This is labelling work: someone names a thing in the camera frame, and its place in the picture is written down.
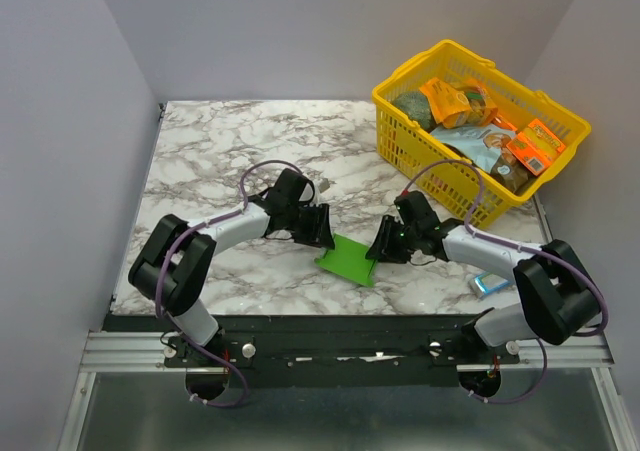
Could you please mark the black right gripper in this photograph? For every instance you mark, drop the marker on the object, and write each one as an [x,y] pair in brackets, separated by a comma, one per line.
[393,239]

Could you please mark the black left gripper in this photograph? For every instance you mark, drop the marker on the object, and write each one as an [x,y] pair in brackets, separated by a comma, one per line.
[318,234]

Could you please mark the green paper box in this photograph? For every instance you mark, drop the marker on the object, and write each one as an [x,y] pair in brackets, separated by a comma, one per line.
[348,260]

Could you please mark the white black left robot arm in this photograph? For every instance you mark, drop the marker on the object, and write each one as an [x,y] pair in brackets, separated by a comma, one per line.
[173,264]

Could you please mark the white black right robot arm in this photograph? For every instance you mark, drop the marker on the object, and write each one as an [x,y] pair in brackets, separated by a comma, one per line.
[556,296]

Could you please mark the orange cracker box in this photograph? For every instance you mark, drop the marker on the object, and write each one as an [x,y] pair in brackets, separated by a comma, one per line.
[536,147]

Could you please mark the yellow plastic shopping basket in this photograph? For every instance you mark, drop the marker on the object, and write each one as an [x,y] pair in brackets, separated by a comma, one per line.
[456,181]

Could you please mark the small blue white packet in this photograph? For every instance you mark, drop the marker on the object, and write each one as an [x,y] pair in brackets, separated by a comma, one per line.
[487,283]

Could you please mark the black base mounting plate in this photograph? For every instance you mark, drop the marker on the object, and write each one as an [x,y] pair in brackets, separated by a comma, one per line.
[272,352]

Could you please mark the light blue snack bag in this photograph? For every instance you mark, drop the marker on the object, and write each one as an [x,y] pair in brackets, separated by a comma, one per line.
[485,146]

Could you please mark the orange snack bag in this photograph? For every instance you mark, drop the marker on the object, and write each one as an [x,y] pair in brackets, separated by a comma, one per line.
[458,104]

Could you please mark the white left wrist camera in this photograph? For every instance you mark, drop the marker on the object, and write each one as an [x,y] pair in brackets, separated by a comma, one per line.
[320,186]

